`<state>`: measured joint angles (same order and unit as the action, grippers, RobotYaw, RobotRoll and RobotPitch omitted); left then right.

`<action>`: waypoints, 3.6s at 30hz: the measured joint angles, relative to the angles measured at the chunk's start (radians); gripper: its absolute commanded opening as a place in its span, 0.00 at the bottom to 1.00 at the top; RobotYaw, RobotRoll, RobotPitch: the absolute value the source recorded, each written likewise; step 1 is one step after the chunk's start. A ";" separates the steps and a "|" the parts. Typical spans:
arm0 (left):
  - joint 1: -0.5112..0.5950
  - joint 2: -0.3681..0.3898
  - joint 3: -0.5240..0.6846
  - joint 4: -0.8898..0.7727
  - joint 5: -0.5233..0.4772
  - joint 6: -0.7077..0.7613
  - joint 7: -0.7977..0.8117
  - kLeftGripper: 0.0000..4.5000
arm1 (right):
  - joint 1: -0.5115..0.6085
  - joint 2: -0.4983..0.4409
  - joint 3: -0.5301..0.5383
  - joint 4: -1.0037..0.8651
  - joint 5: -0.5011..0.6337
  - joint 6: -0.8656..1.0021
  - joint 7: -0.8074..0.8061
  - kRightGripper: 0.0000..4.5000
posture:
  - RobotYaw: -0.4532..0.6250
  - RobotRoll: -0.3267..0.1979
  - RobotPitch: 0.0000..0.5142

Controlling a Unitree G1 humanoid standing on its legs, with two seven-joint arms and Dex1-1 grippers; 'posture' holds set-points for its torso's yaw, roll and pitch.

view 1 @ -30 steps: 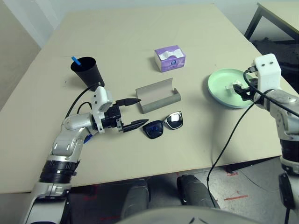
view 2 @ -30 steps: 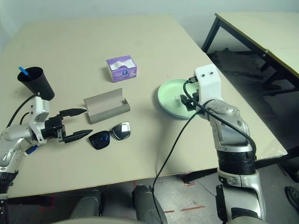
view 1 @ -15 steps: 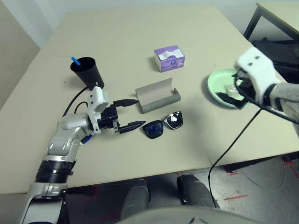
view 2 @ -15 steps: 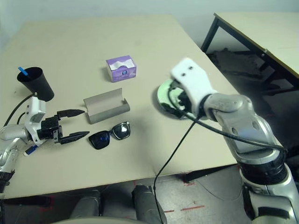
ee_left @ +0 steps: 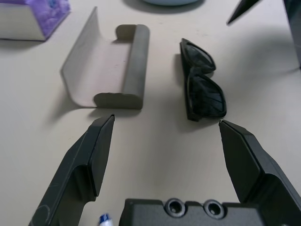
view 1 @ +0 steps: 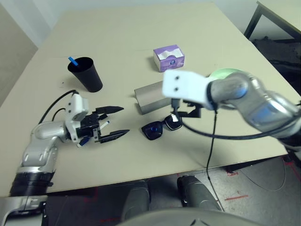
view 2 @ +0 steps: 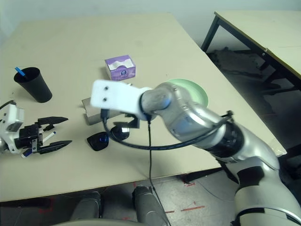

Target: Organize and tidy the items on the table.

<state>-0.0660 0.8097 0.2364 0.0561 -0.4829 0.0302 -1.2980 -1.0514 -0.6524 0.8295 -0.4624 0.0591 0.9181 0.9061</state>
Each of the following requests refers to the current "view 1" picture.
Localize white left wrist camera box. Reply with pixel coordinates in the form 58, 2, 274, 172
64, 93, 89, 144

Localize grey robot torso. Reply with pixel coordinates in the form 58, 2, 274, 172
116, 208, 269, 226

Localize grey robot leg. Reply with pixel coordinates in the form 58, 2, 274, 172
122, 180, 151, 221
176, 175, 223, 211

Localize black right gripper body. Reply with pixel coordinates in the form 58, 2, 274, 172
180, 98, 203, 119

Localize beige side table black frame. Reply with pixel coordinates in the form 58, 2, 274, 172
244, 0, 301, 41

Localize white marker blue cap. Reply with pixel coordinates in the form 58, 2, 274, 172
77, 120, 111, 148

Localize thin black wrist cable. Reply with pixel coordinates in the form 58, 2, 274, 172
206, 108, 223, 211
51, 107, 67, 119

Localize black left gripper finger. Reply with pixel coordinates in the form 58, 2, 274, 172
98, 129, 131, 144
95, 106, 125, 116

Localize light green plate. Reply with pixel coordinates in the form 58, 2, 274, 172
208, 67, 240, 81

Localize grey glasses case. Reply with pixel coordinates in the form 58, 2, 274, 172
134, 80, 184, 115

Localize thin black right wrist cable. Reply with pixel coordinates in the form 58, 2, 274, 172
206, 108, 223, 211

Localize thick black left wrist cable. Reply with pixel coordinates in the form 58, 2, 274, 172
38, 89, 79, 125

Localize black table base bar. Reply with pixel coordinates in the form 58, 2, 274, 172
224, 161, 256, 173

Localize grey robot left leg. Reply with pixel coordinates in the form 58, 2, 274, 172
122, 180, 151, 221

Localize grey robot right leg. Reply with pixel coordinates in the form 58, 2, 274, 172
176, 175, 223, 211

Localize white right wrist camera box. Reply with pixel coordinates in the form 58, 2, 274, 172
162, 70, 218, 111

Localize thin black left wrist cable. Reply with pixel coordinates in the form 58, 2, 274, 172
51, 107, 67, 119

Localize thin white floor cable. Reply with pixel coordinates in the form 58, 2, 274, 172
238, 159, 288, 192

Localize purple tissue pack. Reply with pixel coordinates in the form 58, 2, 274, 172
153, 44, 186, 73

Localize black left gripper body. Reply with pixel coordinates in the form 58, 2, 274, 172
77, 112, 103, 144

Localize red floor tape strip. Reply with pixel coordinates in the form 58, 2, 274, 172
224, 194, 249, 202

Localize black sunglasses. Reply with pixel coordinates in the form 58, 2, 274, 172
141, 113, 183, 141

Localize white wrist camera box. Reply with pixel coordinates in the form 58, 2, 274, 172
162, 70, 218, 111
64, 93, 89, 144

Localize black plastic cup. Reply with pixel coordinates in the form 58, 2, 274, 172
67, 56, 103, 93

